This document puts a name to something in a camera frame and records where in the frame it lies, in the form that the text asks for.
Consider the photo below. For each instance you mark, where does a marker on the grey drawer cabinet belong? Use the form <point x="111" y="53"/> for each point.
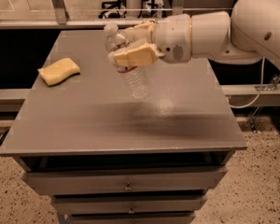
<point x="90" y="122"/>

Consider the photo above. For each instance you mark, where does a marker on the bottom grey drawer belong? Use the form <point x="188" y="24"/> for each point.
<point x="150" y="218"/>

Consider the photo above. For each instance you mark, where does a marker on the top grey drawer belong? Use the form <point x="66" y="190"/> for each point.
<point x="125" y="181"/>

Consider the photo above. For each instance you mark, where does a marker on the grey drawer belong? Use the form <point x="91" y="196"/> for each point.
<point x="125" y="181"/>
<point x="150" y="218"/>
<point x="129" y="204"/>

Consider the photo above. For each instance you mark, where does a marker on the metal railing frame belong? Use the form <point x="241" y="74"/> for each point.
<point x="41" y="13"/>

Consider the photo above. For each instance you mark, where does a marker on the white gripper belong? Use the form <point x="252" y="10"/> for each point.
<point x="173" y="37"/>

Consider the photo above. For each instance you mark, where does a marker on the yellow sponge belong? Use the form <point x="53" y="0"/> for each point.
<point x="59" y="71"/>

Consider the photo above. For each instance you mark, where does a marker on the middle grey drawer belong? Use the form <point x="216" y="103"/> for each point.
<point x="129" y="204"/>

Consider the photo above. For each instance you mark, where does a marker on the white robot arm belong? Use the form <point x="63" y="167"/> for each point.
<point x="248" y="34"/>

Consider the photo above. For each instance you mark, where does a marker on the black office chair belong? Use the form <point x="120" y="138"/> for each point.
<point x="112" y="10"/>

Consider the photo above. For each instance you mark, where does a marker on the clear plastic water bottle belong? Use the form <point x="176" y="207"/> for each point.
<point x="124" y="53"/>

